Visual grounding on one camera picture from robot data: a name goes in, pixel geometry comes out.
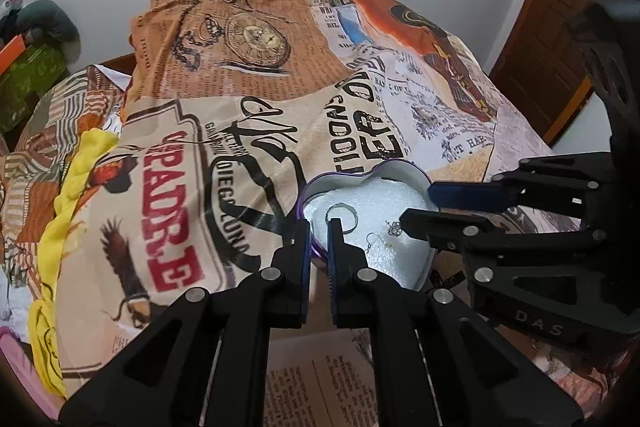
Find heart-shaped purple tin box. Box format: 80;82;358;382
296;160;438;291

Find yellow cloth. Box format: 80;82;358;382
27;128;122;400

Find silver ring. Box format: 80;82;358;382
324;203;360;234

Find brown wooden door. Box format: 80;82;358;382
490;0;595;146

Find patchwork print bed cover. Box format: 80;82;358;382
1;0;549;418

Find orange box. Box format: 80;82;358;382
0;35;26;75

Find small silver charm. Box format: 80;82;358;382
387;221;402;237

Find silver earring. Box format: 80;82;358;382
366;232;390;254

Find dark grey plush toy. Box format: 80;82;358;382
15;0;79;45

